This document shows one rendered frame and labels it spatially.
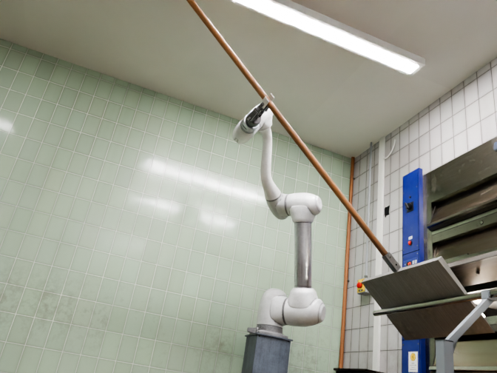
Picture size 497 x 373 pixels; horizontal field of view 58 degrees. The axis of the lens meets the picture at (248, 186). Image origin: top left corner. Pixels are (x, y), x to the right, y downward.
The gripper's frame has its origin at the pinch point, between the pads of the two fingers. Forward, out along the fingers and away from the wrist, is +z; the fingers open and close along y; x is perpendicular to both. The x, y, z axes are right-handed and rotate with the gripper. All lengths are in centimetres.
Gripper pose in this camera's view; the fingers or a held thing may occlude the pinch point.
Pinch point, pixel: (267, 101)
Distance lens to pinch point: 220.0
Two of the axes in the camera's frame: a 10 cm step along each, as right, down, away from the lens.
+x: -6.0, -8.0, 0.7
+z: 3.5, -3.4, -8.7
